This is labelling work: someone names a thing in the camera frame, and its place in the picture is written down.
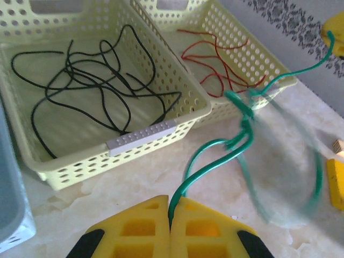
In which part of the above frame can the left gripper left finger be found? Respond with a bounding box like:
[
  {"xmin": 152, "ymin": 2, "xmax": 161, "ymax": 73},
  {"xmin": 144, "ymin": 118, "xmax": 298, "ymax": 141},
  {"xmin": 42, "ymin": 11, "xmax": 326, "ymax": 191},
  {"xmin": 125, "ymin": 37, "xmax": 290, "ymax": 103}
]
[{"xmin": 66, "ymin": 195, "xmax": 171, "ymax": 258}]

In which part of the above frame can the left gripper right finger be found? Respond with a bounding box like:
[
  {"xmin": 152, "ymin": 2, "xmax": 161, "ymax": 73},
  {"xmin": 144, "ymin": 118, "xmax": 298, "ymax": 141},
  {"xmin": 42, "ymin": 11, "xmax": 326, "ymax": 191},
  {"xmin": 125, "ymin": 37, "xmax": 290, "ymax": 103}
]
[{"xmin": 170, "ymin": 196, "xmax": 274, "ymax": 258}]

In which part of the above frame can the green cable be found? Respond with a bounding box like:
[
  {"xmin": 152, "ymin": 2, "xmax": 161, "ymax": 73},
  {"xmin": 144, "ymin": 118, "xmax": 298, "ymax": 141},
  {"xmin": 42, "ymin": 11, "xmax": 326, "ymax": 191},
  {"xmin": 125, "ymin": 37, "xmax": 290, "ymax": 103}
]
[
  {"xmin": 224, "ymin": 30, "xmax": 337, "ymax": 122},
  {"xmin": 167, "ymin": 90, "xmax": 325, "ymax": 227}
]

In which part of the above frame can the pale yellow perforated basket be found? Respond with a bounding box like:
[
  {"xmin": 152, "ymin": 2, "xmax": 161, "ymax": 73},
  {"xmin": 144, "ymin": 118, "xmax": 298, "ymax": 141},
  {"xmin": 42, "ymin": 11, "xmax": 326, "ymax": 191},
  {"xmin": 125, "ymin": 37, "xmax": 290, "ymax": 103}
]
[
  {"xmin": 0, "ymin": 0, "xmax": 213, "ymax": 192},
  {"xmin": 131, "ymin": 0, "xmax": 299, "ymax": 130}
]

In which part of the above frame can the blue perforated plastic basket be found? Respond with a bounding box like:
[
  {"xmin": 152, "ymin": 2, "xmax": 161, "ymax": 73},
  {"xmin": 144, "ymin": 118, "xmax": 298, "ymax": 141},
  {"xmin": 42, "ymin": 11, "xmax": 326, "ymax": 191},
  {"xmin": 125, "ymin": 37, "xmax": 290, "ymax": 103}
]
[{"xmin": 0, "ymin": 106, "xmax": 37, "ymax": 258}]

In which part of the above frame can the red cable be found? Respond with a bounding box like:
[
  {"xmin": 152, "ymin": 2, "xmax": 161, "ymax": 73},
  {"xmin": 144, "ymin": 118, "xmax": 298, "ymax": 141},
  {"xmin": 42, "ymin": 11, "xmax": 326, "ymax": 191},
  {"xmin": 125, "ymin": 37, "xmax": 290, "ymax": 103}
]
[
  {"xmin": 180, "ymin": 34, "xmax": 267, "ymax": 98},
  {"xmin": 176, "ymin": 27, "xmax": 267, "ymax": 98}
]

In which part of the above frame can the yellow block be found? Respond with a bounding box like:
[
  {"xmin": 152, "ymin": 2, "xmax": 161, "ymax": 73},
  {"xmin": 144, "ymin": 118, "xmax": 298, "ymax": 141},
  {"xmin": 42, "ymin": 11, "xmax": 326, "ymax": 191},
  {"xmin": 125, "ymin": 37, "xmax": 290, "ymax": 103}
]
[{"xmin": 326, "ymin": 158, "xmax": 344, "ymax": 211}]

